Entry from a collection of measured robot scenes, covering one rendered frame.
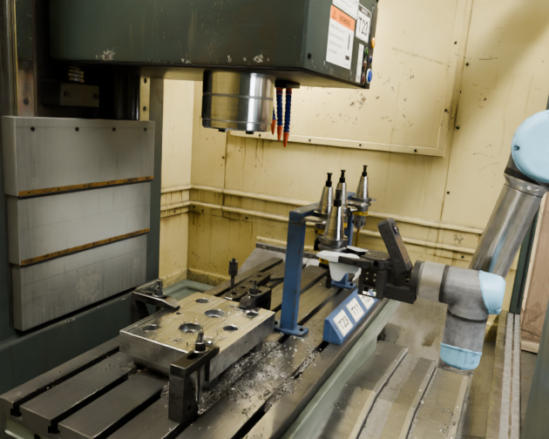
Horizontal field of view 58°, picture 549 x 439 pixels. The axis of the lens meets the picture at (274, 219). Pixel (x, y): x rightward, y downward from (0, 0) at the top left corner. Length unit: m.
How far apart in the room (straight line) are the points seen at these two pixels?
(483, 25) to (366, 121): 0.53
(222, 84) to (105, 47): 0.29
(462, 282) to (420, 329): 0.92
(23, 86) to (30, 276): 0.45
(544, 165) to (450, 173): 1.11
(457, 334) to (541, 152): 0.36
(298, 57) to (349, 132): 1.16
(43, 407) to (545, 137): 1.00
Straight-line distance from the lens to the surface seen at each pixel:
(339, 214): 1.05
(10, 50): 1.30
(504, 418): 1.39
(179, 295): 2.45
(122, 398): 1.08
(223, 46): 1.03
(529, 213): 1.11
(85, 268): 1.48
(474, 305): 1.01
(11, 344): 1.41
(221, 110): 1.08
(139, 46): 1.15
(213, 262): 2.47
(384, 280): 1.03
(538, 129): 0.93
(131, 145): 1.52
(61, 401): 1.09
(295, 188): 2.19
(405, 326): 1.92
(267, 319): 1.22
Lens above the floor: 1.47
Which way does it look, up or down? 12 degrees down
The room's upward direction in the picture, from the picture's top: 4 degrees clockwise
